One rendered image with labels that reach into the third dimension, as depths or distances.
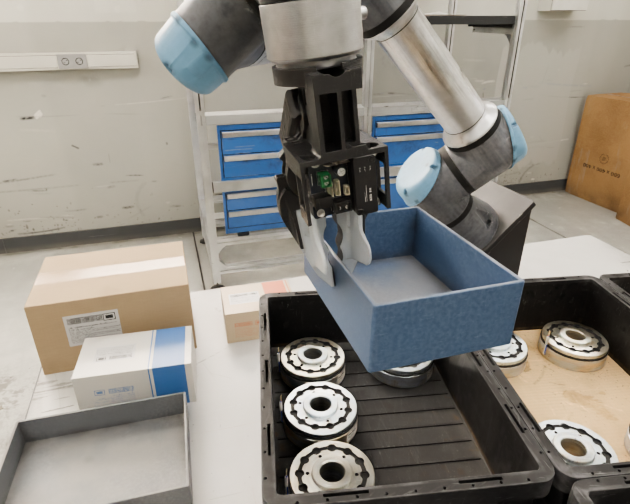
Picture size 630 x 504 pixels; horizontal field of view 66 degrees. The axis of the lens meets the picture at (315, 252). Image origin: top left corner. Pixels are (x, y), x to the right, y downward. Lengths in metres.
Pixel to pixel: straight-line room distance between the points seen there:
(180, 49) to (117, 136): 2.81
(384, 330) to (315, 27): 0.24
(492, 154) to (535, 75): 3.22
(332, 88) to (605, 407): 0.65
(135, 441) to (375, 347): 0.58
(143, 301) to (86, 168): 2.39
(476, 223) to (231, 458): 0.68
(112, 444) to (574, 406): 0.73
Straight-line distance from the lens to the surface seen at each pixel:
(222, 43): 0.49
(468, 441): 0.74
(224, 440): 0.90
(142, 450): 0.91
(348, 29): 0.38
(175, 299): 1.03
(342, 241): 0.47
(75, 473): 0.92
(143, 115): 3.27
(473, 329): 0.47
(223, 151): 2.45
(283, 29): 0.37
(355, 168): 0.38
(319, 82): 0.36
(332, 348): 0.81
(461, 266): 0.55
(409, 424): 0.74
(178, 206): 3.42
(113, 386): 0.95
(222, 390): 0.99
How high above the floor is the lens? 1.35
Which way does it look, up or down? 26 degrees down
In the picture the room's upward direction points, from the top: straight up
